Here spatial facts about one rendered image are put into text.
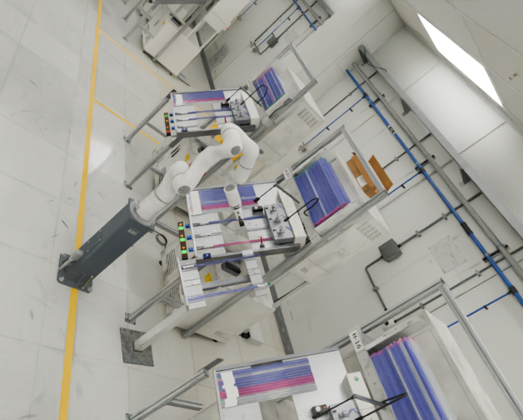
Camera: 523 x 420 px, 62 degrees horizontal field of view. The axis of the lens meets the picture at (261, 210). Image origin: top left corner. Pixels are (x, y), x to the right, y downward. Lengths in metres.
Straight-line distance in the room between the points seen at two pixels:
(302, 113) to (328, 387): 2.48
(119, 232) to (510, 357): 2.89
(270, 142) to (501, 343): 2.53
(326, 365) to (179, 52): 5.60
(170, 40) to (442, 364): 5.87
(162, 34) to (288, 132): 3.42
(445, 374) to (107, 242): 2.04
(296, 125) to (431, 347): 2.41
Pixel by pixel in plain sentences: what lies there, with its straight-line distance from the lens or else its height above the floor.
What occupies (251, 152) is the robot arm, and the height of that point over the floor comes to 1.48.
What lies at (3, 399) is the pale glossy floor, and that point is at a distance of 2.64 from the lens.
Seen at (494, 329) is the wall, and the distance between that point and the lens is 3.89.
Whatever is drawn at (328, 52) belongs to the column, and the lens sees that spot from 5.93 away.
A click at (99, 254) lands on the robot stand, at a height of 0.32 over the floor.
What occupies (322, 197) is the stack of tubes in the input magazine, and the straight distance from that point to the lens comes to 3.03.
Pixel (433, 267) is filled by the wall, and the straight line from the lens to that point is 4.19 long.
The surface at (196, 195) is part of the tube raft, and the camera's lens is 3.32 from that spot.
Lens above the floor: 2.19
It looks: 20 degrees down
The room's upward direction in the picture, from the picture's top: 52 degrees clockwise
